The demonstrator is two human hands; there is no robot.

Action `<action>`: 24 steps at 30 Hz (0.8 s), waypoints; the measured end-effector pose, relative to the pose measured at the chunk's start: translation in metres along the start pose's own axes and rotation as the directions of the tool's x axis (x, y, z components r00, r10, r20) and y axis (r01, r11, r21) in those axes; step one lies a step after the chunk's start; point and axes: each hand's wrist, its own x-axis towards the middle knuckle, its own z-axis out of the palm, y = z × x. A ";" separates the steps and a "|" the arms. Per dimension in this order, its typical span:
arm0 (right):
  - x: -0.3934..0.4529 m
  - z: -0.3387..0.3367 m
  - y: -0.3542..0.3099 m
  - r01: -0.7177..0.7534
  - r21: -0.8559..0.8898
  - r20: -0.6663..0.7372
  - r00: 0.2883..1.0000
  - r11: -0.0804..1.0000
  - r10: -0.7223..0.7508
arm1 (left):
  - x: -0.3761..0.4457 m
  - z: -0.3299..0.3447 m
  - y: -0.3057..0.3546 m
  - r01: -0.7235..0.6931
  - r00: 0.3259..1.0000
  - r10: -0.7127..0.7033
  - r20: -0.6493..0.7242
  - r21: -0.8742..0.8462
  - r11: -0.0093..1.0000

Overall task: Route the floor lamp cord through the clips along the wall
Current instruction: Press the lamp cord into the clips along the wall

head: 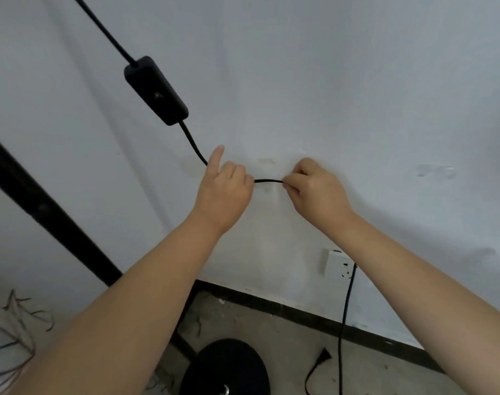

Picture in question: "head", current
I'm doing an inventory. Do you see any person's left hand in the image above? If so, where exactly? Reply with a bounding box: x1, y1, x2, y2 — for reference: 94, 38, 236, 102
191, 145, 255, 237

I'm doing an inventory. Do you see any person's right hand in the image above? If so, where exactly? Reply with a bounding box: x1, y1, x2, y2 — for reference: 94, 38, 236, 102
282, 157, 355, 239

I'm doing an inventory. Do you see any black lamp power cable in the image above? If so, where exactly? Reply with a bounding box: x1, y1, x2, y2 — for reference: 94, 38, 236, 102
71, 0, 285, 185

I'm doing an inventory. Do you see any person's left forearm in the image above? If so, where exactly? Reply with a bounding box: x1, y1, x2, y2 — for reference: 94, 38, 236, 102
11, 210, 230, 395

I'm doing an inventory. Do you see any person's right forearm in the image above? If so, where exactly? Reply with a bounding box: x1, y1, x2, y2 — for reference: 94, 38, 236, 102
325, 210, 500, 395

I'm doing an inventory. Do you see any black skirting board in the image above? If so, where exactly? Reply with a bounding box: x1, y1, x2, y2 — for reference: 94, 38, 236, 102
193, 279, 446, 375

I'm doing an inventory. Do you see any black loose power plug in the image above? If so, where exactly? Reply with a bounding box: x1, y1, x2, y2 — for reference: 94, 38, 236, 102
304, 347, 333, 395

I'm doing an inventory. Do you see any black lamp stand pole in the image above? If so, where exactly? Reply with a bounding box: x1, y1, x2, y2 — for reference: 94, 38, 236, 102
0, 127, 198, 363

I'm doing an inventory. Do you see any black round lamp base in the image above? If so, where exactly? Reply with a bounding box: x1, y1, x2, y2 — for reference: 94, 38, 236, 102
179, 338, 271, 395

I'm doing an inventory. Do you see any white wall socket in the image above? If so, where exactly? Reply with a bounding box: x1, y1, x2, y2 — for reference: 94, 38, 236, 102
323, 247, 356, 280

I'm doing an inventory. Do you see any black inline cable switch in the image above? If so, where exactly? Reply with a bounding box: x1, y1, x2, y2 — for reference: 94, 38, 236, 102
123, 56, 190, 127

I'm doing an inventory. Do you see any black cable plugged into socket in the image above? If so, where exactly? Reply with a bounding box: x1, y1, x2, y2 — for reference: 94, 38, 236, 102
338, 263, 358, 395

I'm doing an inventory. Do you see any tangled thin wire bundle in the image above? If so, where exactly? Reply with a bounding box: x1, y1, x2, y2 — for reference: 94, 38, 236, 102
0, 273, 55, 384

